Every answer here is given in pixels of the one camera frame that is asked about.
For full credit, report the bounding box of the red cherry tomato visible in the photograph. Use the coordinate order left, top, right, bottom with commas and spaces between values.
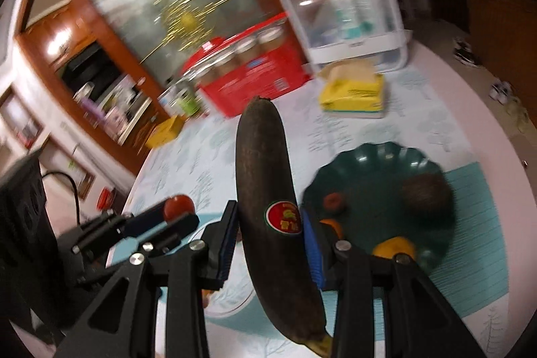
163, 194, 196, 222

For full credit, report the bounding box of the dark overripe banana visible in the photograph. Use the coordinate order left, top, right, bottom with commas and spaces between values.
235, 97, 332, 357

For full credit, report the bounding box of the wrinkled red fruit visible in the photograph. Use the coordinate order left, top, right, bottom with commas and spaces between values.
322, 193, 347, 213

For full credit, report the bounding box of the red bucket on floor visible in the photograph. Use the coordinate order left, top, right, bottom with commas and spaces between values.
96, 187, 116, 212

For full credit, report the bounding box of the teal striped placemat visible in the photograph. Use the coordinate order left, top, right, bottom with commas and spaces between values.
124, 163, 509, 357

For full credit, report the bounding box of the yellow flat box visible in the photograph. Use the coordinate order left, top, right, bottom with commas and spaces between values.
145, 115, 184, 149

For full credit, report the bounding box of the small mandarin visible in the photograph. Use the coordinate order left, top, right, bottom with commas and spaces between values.
320, 218, 344, 240

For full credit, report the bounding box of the dark avocado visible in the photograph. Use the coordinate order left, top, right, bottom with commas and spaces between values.
400, 173, 455, 225

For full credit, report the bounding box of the dark green scalloped plate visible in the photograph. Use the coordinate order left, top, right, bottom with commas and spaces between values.
301, 142, 456, 273

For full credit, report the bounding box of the green label bottle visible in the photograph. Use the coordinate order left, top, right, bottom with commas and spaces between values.
175, 79, 202, 118

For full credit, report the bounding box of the red jar package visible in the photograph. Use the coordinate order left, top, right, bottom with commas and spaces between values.
180, 13, 310, 117

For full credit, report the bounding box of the yellow tissue pack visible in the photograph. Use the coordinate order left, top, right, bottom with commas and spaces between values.
316, 59, 386, 118

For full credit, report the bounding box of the white clear storage box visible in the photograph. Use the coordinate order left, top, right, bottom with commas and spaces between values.
280, 0, 408, 73

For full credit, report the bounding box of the black cable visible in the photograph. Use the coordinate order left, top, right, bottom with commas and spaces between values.
40, 171, 82, 226

